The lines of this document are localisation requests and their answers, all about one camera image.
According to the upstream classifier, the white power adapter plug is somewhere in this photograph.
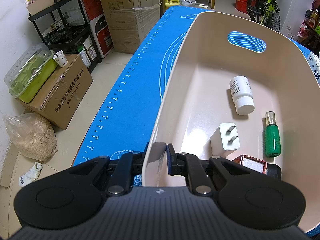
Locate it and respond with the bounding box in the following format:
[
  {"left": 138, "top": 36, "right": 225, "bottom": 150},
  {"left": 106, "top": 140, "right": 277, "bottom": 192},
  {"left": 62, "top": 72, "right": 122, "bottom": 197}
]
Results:
[{"left": 210, "top": 122, "right": 240, "bottom": 158}]

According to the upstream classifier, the black computer mouse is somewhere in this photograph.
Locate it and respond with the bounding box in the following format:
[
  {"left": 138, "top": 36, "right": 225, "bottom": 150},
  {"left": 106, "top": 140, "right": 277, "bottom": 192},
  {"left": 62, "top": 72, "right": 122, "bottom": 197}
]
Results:
[{"left": 266, "top": 163, "right": 282, "bottom": 179}]

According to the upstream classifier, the green glass bottle gold cap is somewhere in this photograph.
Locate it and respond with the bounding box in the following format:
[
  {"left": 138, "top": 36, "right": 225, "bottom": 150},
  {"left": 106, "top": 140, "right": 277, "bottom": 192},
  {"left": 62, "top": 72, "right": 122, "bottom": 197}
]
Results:
[{"left": 265, "top": 111, "right": 281, "bottom": 158}]

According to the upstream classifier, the beige plastic storage bin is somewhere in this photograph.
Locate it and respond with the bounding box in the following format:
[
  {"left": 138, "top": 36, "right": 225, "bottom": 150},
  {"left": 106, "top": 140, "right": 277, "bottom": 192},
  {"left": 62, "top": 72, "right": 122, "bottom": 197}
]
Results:
[{"left": 142, "top": 11, "right": 319, "bottom": 232}]

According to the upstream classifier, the white pill bottle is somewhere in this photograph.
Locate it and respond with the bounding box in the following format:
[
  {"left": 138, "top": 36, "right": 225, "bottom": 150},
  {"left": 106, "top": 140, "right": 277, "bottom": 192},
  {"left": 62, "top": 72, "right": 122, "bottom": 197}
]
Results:
[{"left": 229, "top": 76, "right": 255, "bottom": 115}]

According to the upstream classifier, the blue silicone baking mat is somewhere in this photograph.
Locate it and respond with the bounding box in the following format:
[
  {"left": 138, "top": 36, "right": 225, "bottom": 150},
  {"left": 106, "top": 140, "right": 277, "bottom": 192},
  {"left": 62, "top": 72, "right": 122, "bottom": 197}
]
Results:
[{"left": 72, "top": 5, "right": 320, "bottom": 237}]

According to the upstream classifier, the brown cardboard box on floor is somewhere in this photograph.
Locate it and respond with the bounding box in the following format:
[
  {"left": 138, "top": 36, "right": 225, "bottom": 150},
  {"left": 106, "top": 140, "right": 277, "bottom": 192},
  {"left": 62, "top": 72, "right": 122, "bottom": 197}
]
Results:
[{"left": 19, "top": 54, "right": 93, "bottom": 129}]

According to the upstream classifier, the white sock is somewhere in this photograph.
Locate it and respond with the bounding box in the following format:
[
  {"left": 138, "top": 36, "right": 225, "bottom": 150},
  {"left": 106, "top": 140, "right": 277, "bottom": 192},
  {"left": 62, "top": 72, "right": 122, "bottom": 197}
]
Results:
[{"left": 18, "top": 162, "right": 42, "bottom": 187}]

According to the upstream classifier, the plastic bag of grain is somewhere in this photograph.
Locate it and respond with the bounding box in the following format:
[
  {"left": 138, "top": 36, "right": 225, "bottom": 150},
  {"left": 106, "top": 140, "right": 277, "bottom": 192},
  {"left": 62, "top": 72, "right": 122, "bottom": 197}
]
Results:
[{"left": 3, "top": 113, "right": 57, "bottom": 161}]

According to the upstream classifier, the flat cardboard sheet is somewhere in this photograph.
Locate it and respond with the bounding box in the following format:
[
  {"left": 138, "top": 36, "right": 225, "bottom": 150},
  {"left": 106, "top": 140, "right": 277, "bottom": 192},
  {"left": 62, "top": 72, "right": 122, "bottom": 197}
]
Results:
[{"left": 1, "top": 142, "right": 19, "bottom": 188}]

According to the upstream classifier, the white paper cup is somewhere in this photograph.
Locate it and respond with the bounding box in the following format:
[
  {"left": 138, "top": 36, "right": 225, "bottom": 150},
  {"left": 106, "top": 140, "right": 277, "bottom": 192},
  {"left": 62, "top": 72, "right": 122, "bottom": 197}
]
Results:
[{"left": 53, "top": 50, "right": 68, "bottom": 67}]

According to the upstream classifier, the green dish rack clear lid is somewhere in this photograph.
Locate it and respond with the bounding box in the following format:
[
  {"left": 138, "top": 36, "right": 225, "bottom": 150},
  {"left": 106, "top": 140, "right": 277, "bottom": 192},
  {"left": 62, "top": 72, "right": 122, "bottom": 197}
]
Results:
[{"left": 4, "top": 43, "right": 57, "bottom": 103}]

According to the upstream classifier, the red white appliance box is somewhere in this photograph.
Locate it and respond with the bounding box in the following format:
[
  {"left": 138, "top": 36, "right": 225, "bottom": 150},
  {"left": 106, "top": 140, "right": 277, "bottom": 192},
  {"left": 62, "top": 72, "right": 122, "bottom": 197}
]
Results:
[{"left": 82, "top": 0, "right": 113, "bottom": 59}]

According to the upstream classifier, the black metal shelf rack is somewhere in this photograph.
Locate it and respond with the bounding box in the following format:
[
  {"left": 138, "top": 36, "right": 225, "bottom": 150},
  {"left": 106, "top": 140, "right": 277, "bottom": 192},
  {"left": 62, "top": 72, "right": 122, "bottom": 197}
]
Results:
[{"left": 29, "top": 0, "right": 102, "bottom": 73}]

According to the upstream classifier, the large stacked cardboard box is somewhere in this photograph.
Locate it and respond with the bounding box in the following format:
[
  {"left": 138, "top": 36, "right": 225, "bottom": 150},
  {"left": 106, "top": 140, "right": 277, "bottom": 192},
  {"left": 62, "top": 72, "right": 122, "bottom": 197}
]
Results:
[{"left": 100, "top": 0, "right": 160, "bottom": 54}]

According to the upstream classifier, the yellow oil jug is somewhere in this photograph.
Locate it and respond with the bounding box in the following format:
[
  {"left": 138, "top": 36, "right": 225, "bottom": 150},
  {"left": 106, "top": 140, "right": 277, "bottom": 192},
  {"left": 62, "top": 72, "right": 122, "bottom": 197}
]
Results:
[{"left": 164, "top": 0, "right": 180, "bottom": 10}]

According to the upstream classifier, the white tissue box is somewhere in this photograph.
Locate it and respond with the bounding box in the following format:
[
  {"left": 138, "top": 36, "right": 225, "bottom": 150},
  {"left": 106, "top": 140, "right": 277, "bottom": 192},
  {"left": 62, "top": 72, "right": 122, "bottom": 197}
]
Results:
[{"left": 307, "top": 52, "right": 320, "bottom": 85}]

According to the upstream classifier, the green black bicycle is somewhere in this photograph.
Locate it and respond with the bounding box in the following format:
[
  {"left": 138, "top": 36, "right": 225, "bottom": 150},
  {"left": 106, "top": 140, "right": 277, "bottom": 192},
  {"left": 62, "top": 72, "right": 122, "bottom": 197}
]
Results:
[{"left": 247, "top": 0, "right": 281, "bottom": 33}]

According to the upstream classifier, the dark wooden side table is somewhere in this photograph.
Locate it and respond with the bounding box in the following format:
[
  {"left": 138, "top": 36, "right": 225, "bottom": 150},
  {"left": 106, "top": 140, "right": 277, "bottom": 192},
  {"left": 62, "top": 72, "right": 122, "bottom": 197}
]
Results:
[{"left": 297, "top": 21, "right": 319, "bottom": 55}]

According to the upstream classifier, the cardboard tray on shelf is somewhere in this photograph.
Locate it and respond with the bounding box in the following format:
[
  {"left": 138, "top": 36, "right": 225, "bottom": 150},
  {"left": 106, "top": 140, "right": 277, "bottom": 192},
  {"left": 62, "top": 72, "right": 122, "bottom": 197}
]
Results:
[{"left": 27, "top": 0, "right": 54, "bottom": 15}]

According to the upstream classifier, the white freezer appliance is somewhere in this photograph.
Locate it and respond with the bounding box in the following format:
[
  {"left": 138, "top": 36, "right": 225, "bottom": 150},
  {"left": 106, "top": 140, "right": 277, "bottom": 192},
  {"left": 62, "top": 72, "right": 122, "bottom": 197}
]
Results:
[{"left": 277, "top": 0, "right": 313, "bottom": 41}]

